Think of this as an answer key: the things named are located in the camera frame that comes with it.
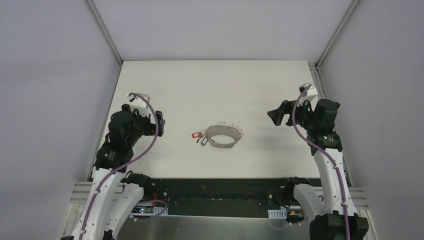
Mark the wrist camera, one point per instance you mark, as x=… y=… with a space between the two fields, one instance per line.
x=308 y=93
x=139 y=101

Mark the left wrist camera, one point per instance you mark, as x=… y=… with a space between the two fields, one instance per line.
x=139 y=101

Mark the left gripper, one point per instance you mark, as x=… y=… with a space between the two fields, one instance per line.
x=158 y=122

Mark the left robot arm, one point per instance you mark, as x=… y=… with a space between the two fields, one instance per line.
x=113 y=192

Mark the controller board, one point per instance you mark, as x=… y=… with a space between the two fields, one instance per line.
x=143 y=210
x=295 y=216

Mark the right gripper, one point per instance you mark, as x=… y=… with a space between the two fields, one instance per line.
x=292 y=113

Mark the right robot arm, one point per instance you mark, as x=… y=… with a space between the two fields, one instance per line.
x=332 y=215

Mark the left controller board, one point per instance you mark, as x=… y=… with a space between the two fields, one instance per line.
x=143 y=210

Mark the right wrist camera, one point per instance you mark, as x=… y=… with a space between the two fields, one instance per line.
x=308 y=93

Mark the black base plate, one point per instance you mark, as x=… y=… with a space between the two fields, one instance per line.
x=221 y=197

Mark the right controller board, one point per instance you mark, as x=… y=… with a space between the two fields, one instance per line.
x=295 y=216

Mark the key with red tag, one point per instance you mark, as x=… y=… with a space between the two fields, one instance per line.
x=198 y=136

